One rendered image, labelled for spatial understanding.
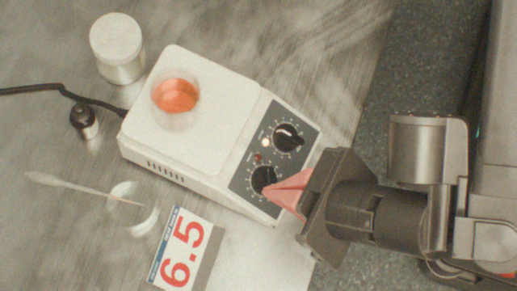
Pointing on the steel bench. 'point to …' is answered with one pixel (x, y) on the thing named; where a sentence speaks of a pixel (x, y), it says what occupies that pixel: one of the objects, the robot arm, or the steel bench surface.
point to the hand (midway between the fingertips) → (271, 194)
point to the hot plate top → (182, 141)
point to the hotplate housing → (219, 183)
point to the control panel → (271, 156)
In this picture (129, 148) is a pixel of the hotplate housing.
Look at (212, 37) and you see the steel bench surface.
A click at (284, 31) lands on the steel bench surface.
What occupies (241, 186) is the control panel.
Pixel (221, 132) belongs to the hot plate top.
